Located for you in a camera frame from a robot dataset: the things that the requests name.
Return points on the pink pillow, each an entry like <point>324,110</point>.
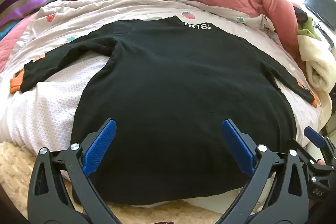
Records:
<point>10,48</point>

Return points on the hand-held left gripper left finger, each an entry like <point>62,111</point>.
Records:
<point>101,145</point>

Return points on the person's right hand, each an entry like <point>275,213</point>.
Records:
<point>321,161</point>

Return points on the pinkish strawberry print duvet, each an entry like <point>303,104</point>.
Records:
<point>57,108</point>

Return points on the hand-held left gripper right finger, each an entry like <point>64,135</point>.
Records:
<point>237,146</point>

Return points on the pale yellow bed sheet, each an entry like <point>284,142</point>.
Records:
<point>323,106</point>

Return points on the green cloth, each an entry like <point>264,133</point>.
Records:
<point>309,28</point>

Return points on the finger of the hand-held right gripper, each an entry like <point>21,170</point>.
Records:
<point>302,148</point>
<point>313,135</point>

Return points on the black sweater with orange cuffs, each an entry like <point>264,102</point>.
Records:
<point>170,82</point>

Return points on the black flat screen monitor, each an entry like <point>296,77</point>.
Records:
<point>319,6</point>

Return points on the fluffy beige robe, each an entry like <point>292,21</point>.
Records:
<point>15,176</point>

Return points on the cream fleece blanket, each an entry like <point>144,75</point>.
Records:
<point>317,64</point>

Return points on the dark cloth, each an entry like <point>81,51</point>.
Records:
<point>300,14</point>

